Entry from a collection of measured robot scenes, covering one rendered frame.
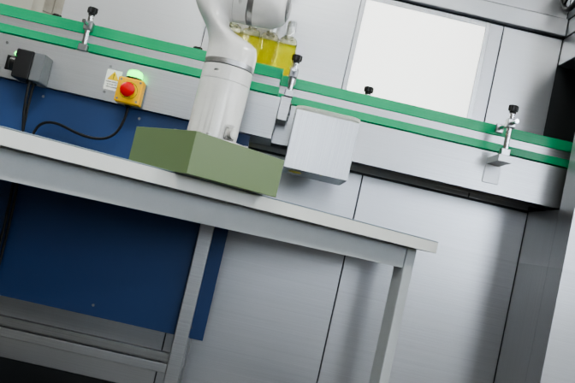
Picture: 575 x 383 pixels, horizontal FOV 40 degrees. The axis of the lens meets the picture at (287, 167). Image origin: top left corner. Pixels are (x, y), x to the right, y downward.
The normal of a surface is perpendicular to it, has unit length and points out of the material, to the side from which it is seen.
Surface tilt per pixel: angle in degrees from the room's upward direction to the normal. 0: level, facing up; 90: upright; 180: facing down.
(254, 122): 90
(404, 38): 90
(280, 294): 90
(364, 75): 90
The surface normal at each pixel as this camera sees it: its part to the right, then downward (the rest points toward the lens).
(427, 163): 0.04, -0.07
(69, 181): 0.64, 0.08
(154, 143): -0.73, -0.22
